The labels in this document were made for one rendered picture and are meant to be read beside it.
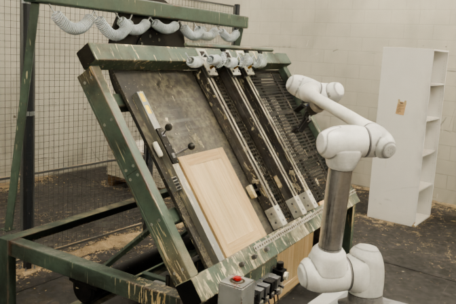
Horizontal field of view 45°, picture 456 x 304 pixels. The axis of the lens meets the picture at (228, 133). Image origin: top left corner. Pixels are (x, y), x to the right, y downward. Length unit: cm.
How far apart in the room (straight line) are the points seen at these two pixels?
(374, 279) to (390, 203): 433
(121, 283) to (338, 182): 118
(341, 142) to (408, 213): 464
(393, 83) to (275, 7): 308
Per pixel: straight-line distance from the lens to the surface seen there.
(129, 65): 294
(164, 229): 256
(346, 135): 227
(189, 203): 275
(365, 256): 257
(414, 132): 667
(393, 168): 681
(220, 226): 289
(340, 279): 252
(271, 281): 292
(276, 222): 328
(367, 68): 836
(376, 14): 835
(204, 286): 258
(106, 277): 289
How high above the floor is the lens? 191
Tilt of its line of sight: 9 degrees down
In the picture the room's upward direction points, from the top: 3 degrees clockwise
